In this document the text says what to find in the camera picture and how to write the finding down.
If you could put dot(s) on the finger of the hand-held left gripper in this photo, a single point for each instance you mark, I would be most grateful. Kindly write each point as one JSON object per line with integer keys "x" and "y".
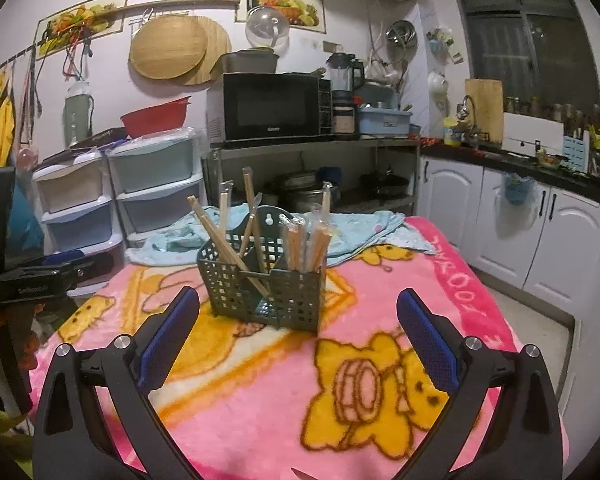
{"x": 65, "y": 257}
{"x": 30, "y": 287}

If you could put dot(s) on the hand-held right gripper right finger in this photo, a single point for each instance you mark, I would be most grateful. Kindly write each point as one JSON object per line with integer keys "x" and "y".
{"x": 427, "y": 342}

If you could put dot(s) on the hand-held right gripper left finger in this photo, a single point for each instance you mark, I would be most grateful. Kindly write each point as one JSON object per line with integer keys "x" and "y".
{"x": 167, "y": 340}

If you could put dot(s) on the green plastic utensil basket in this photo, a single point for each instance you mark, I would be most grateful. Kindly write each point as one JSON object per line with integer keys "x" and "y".
{"x": 300, "y": 305}

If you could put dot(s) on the pile of wooden chopsticks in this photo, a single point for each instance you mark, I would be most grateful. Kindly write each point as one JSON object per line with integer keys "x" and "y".
{"x": 294, "y": 250}

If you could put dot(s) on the person's left hand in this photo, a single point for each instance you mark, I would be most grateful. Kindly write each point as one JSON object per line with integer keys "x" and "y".
{"x": 26, "y": 350}

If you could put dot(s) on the pink printed blanket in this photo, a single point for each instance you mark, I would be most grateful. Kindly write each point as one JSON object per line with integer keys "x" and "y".
{"x": 430, "y": 280}

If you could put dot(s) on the drawer tower with beige drawer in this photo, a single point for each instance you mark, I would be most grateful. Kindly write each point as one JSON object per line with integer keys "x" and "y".
{"x": 70, "y": 190}

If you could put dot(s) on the yellow hanging cloth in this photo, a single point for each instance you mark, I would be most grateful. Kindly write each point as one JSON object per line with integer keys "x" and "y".
{"x": 2, "y": 120}

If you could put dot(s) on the dark flat tray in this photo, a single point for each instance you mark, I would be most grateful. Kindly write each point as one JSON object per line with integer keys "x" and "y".
{"x": 100, "y": 137}

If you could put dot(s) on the light blue printed cloth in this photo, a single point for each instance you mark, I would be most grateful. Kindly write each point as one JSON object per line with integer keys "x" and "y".
{"x": 365, "y": 232}

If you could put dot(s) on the green hanging bottle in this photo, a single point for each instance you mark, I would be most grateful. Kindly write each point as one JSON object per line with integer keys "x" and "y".
{"x": 77, "y": 120}

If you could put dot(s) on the drawer tower with teal drawer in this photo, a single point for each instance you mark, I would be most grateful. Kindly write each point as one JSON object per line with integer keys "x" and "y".
{"x": 155, "y": 165}

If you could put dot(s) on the black frying pan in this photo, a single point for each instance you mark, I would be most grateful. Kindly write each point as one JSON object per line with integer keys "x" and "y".
{"x": 385, "y": 185}

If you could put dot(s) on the red plastic basin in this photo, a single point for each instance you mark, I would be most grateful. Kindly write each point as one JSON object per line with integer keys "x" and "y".
{"x": 155, "y": 120}

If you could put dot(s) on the white kitchen cabinets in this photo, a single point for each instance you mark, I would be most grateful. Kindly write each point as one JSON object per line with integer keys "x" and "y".
{"x": 570, "y": 240}

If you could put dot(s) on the blue hanging bag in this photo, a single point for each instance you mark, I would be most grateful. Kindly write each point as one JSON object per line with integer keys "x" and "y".
{"x": 519, "y": 190}

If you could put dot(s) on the blue dish rack box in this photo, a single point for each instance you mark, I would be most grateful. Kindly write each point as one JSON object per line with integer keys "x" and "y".
{"x": 382, "y": 122}

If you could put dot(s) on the metal shelf rack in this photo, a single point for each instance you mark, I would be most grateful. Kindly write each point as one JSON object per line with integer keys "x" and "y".
{"x": 305, "y": 144}

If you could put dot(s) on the round bamboo tray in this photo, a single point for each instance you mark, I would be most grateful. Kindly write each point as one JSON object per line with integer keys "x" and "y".
{"x": 167, "y": 45}

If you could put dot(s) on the wooden cutting board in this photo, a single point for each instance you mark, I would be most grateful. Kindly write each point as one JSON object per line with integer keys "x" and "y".
{"x": 485, "y": 110}

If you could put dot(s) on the blue knife block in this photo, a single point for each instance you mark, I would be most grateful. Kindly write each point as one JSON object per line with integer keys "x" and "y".
{"x": 575, "y": 152}

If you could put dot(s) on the metal faucet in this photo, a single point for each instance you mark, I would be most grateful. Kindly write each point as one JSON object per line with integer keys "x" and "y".
{"x": 467, "y": 105}

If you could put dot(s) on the black microwave oven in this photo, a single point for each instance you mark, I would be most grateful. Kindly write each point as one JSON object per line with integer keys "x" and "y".
{"x": 270, "y": 107}

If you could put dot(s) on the round wooden board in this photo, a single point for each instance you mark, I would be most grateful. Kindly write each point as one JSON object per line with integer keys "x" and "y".
{"x": 219, "y": 55}

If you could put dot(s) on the row of glass jars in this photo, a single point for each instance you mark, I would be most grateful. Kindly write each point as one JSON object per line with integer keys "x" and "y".
{"x": 555, "y": 110}

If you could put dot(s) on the grey plastic container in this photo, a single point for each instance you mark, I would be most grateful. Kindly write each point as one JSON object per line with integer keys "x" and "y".
{"x": 245, "y": 62}

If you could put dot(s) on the black blender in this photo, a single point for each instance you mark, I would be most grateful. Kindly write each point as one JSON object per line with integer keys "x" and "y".
{"x": 342, "y": 80}

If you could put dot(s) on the clear dome lid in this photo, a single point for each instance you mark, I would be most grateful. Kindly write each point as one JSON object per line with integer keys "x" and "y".
{"x": 267, "y": 27}

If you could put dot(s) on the steel hanging bowl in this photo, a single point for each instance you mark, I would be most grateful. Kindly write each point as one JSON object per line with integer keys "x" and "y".
{"x": 400, "y": 32}

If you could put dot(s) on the dark framed window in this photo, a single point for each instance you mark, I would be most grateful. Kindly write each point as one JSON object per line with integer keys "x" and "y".
{"x": 555, "y": 45}

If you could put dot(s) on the fruit wall poster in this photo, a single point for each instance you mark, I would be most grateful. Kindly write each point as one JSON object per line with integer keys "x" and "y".
{"x": 305, "y": 10}
{"x": 70, "y": 22}

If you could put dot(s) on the white wall jug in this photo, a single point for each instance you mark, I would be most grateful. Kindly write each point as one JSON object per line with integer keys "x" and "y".
{"x": 437, "y": 84}

